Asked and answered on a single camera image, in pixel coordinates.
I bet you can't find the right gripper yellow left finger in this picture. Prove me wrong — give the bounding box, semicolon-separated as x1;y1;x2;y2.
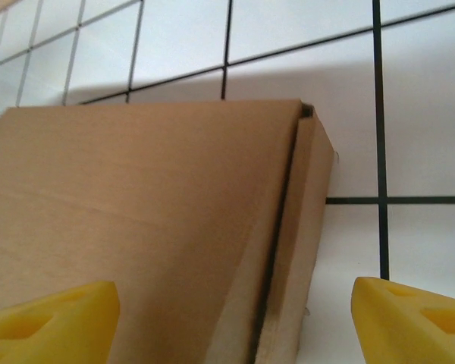
0;281;121;364

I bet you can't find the brown cardboard paper box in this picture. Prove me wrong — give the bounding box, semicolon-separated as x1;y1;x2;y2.
0;98;334;364

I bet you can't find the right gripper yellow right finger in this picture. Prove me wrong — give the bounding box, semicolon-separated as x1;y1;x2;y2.
350;276;455;364

